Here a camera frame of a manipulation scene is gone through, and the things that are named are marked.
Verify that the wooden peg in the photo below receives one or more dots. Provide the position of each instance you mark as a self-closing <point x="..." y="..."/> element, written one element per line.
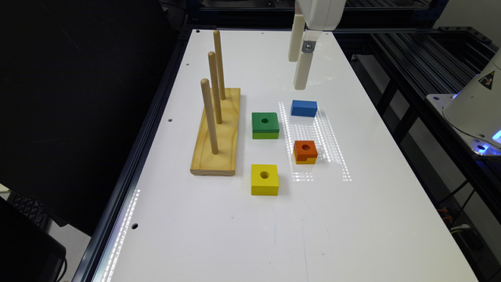
<point x="209" y="113"/>
<point x="219" y="63"/>
<point x="215" y="88"/>

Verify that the rear wooden peg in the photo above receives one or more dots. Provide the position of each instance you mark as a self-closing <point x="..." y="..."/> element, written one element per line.
<point x="219" y="63"/>

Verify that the wooden peg board base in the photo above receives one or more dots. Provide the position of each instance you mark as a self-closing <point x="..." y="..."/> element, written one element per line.
<point x="223" y="163"/>

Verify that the yellow wooden block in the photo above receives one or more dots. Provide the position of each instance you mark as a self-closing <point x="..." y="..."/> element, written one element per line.
<point x="264" y="180"/>

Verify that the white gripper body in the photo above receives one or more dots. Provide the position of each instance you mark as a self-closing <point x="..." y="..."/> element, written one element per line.
<point x="321" y="15"/>

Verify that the black keyboard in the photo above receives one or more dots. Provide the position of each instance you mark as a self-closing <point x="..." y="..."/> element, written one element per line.
<point x="30" y="209"/>

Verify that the middle wooden peg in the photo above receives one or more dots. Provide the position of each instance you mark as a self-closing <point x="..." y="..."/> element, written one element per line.
<point x="215" y="88"/>

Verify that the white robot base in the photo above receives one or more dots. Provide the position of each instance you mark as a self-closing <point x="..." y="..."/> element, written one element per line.
<point x="474" y="112"/>

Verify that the orange wooden block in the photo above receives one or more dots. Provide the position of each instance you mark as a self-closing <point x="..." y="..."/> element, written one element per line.
<point x="305" y="152"/>

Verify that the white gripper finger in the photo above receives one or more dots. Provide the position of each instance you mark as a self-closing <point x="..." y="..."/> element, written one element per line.
<point x="304" y="58"/>
<point x="295" y="37"/>

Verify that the black monitor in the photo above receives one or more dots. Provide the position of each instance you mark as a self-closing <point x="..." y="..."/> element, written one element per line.
<point x="28" y="253"/>

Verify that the front wooden peg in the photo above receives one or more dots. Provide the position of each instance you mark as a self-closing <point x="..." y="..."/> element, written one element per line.
<point x="209" y="113"/>

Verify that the green wooden block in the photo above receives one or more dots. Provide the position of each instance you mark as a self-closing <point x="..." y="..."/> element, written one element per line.
<point x="265" y="125"/>

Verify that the blue wooden block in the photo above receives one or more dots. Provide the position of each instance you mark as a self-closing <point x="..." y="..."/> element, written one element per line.
<point x="304" y="108"/>

